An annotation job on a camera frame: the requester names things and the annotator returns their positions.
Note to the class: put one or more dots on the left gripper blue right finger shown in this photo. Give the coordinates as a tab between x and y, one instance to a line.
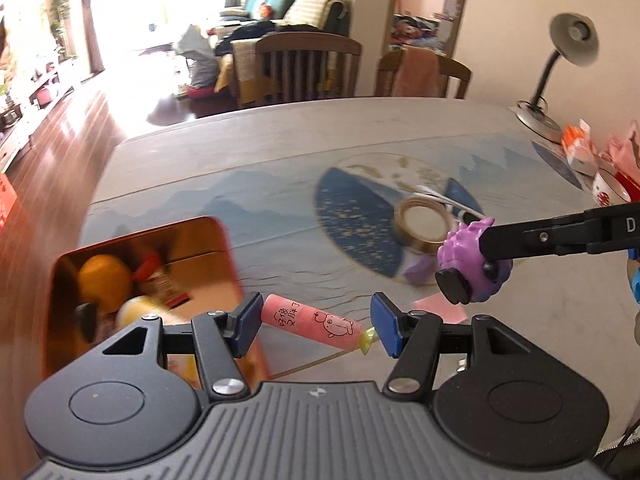
393	326

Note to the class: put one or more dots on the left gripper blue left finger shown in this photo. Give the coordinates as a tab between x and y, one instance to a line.
242	324

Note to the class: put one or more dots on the pink tube candy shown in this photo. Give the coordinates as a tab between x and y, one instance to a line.
316	325

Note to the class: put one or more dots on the purple spiky toy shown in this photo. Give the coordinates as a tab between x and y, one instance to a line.
464	274

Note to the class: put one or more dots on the red candy wrapper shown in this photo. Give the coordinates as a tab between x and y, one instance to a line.
153	280

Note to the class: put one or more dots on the orange fruit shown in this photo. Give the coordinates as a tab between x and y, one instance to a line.
105	280

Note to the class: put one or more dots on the red white bowl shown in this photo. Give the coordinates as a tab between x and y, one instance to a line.
607	191

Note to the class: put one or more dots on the pink flat box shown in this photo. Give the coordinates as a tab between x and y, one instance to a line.
439	305

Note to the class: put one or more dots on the purple eraser block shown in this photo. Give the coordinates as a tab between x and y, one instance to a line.
420	270

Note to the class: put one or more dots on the red metal tin box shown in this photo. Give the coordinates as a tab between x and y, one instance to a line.
184	268

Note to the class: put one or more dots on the yellow item in box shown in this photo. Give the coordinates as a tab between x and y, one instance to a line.
134	308

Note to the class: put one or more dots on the gold round tin lid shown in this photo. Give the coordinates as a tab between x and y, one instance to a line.
422	224

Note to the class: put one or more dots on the blue mountain table mat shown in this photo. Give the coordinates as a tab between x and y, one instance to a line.
319	228

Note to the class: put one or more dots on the small figure toy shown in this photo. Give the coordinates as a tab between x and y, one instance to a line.
87	320

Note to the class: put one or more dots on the wooden chair with pink cloth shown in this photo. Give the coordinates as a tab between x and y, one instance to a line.
412	72

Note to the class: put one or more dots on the dark wooden dining chair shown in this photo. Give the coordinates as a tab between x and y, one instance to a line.
289	67

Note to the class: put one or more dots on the white tv console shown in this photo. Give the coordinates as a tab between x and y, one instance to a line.
44	95

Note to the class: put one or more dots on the teal sofa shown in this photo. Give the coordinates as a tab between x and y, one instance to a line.
332	16

